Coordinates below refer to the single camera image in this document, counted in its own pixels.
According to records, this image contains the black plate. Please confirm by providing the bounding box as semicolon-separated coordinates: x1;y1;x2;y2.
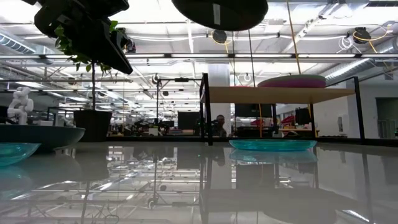
170;0;269;32

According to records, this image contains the black table frame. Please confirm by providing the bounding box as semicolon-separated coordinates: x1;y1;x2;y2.
105;135;398;147

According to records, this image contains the black plant pot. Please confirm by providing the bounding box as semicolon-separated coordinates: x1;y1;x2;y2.
73;110;113;142

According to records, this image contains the dark teal plate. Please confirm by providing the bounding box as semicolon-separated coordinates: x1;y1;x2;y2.
0;123;86;153

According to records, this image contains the purple plate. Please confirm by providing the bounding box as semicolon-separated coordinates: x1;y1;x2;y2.
257;78;327;89

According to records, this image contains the yellow hanging cable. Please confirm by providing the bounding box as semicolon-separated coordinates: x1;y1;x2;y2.
285;0;318;138

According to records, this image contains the wooden shelf black frame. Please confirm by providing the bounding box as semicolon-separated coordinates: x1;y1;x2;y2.
198;73;366;146

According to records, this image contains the black hanging cable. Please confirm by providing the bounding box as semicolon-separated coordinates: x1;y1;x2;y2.
248;29;256;88

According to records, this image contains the green leafy plant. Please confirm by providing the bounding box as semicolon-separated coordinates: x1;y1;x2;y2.
54;20;121;111

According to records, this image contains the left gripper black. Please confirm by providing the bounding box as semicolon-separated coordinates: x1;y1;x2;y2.
34;0;134;75

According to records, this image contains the silver ventilation duct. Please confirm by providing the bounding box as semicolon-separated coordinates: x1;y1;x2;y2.
323;36;398;82

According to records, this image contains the person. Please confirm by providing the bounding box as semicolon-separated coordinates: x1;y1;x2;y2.
214;114;228;138

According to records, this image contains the black background monitor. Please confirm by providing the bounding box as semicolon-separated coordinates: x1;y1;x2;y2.
177;111;200;131
234;103;273;118

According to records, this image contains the white robot figure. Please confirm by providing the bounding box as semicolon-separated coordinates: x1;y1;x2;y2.
6;86;34;125

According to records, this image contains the translucent cyan plate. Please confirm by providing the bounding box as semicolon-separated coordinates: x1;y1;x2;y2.
229;139;318;152
0;142;42;167

